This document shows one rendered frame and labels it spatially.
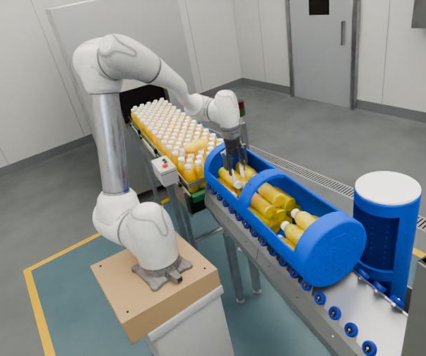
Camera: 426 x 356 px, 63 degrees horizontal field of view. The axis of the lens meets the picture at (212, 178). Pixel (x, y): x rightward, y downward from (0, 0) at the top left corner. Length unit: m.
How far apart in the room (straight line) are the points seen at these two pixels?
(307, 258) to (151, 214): 0.55
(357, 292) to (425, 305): 0.95
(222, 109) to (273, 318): 1.52
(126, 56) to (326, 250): 0.91
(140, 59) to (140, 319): 0.85
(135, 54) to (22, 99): 4.61
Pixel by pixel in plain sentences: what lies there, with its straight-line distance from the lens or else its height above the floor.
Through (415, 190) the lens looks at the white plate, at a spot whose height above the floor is 1.04.
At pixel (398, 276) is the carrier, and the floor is 0.58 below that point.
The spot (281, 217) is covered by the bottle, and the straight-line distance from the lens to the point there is 1.59.
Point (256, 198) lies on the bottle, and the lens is 1.57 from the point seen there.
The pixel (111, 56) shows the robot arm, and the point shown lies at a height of 1.86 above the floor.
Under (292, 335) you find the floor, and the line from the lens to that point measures 2.44.
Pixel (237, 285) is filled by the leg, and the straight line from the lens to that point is 2.48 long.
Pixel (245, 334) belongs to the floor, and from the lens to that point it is 2.47.
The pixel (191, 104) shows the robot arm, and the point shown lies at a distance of 1.56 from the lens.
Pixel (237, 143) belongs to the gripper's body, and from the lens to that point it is 1.60.
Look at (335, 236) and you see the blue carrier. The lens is 1.28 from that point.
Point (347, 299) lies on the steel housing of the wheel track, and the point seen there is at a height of 0.93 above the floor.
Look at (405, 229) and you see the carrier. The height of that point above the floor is 0.88.
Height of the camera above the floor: 2.02
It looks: 30 degrees down
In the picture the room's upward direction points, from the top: 11 degrees counter-clockwise
